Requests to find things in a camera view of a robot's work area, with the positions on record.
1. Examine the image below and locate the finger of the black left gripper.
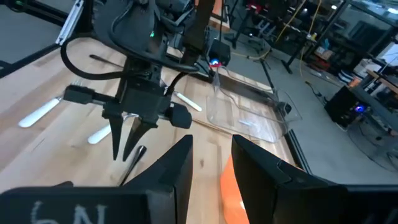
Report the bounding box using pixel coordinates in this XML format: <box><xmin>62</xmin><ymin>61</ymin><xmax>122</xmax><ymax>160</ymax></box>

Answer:
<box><xmin>122</xmin><ymin>117</ymin><xmax>156</xmax><ymax>162</ymax></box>
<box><xmin>108</xmin><ymin>115</ymin><xmax>124</xmax><ymax>161</ymax></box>

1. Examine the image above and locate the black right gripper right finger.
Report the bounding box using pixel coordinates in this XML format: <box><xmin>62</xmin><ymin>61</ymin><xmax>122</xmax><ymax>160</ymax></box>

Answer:
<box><xmin>231</xmin><ymin>134</ymin><xmax>330</xmax><ymax>224</ymax></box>

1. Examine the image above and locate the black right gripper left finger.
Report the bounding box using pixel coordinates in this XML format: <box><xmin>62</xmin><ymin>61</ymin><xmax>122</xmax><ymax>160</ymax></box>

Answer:
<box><xmin>126</xmin><ymin>134</ymin><xmax>194</xmax><ymax>224</ymax></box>

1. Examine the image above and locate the white-handled silver fork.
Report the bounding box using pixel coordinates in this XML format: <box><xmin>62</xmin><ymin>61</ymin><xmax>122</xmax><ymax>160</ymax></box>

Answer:
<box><xmin>17</xmin><ymin>77</ymin><xmax>85</xmax><ymax>129</ymax></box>
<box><xmin>86</xmin><ymin>112</ymin><xmax>139</xmax><ymax>145</ymax></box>
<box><xmin>172</xmin><ymin>90</ymin><xmax>203</xmax><ymax>113</ymax></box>

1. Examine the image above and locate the black fork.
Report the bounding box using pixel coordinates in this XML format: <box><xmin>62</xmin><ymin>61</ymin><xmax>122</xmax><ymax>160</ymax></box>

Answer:
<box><xmin>119</xmin><ymin>144</ymin><xmax>147</xmax><ymax>187</ymax></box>

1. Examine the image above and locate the orange plastic bin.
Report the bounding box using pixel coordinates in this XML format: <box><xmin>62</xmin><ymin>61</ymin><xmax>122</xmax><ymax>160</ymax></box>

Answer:
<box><xmin>220</xmin><ymin>154</ymin><xmax>251</xmax><ymax>224</ymax></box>

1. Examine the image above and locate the clear plastic bin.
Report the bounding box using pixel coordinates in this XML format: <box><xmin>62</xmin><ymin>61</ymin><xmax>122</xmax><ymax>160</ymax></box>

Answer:
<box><xmin>206</xmin><ymin>67</ymin><xmax>303</xmax><ymax>144</ymax></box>

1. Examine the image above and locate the black box with blue light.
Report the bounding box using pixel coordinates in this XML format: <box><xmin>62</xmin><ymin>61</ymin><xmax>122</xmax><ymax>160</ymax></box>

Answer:
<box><xmin>207</xmin><ymin>39</ymin><xmax>232</xmax><ymax>68</ymax></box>
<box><xmin>324</xmin><ymin>84</ymin><xmax>369</xmax><ymax>129</ymax></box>

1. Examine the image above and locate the black metal workbench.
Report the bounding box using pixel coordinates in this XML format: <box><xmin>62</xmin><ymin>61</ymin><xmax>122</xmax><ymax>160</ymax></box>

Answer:
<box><xmin>281</xmin><ymin>0</ymin><xmax>398</xmax><ymax>94</ymax></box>

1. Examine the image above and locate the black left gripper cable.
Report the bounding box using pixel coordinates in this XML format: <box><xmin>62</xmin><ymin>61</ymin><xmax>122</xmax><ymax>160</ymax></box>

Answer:
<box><xmin>60</xmin><ymin>2</ymin><xmax>200</xmax><ymax>97</ymax></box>

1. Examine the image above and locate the silver metal rail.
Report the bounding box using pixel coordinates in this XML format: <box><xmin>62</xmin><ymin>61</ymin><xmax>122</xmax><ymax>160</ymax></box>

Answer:
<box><xmin>55</xmin><ymin>0</ymin><xmax>85</xmax><ymax>46</ymax></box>

